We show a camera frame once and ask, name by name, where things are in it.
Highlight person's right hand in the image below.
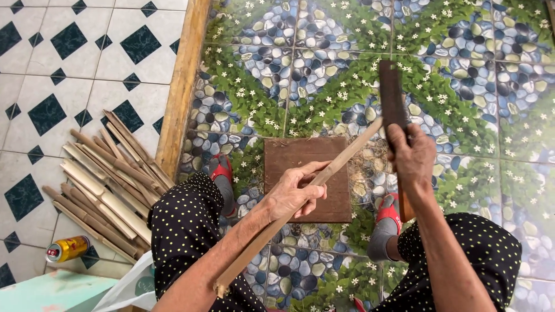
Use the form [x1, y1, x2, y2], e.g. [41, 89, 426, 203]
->
[385, 123, 437, 192]

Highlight person's left hand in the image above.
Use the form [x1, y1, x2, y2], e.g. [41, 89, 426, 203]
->
[264, 161, 333, 223]

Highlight dark rusty cleaver knife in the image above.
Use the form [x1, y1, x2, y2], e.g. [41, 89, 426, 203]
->
[378, 60, 416, 223]

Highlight long bamboo strip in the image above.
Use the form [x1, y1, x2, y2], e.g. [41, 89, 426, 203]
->
[213, 116, 385, 299]

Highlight heap of bamboo shavings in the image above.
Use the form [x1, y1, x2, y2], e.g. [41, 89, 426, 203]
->
[345, 138, 393, 198]

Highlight red sandal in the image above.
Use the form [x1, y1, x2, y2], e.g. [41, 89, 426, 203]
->
[375, 193, 404, 235]
[208, 153, 237, 218]

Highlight grey sock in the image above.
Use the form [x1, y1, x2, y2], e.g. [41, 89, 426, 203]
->
[210, 156, 237, 216]
[367, 196, 402, 263]

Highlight brown wooden chopping board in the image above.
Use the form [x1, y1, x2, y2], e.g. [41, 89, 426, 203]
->
[263, 136, 353, 224]

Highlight wooden door threshold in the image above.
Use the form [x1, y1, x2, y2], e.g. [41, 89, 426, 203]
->
[155, 0, 213, 179]

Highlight black dotted trousers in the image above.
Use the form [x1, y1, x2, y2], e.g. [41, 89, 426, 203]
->
[147, 172, 523, 312]

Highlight pile of split bamboo pieces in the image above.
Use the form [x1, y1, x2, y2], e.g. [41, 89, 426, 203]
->
[42, 109, 175, 265]

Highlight white plastic bag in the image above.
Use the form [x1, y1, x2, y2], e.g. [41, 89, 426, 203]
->
[91, 250, 158, 312]

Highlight yellow drink can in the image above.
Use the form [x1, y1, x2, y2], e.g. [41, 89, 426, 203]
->
[45, 235, 91, 263]

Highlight turquoise painted stool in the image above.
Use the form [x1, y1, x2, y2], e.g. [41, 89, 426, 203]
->
[0, 270, 119, 312]

